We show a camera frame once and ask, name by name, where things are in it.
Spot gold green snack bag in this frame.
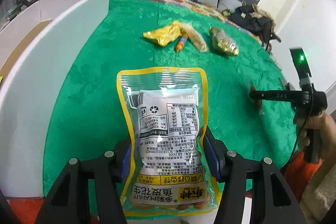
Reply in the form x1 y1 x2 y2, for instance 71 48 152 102
209 27 239 56

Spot black jacket pile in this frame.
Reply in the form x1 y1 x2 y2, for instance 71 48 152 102
228 4 281 53

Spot green floral tablecloth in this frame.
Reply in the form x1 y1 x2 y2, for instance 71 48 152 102
43 0 295 193

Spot orange blue sausage stick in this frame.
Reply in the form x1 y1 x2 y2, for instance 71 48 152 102
174 34 189 52

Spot clear beige biscuit packet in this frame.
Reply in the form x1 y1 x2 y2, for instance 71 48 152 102
181 23 209 52

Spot white storage box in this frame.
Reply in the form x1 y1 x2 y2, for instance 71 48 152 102
1 0 109 198

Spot clear yellow-edged peanut bag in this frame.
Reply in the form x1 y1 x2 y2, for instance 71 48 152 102
116 67 221 218

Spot plain yellow snack pouch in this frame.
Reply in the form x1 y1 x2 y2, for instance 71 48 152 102
143 20 182 47

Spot person's right hand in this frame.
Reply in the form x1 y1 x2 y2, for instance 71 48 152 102
293 111 336 164

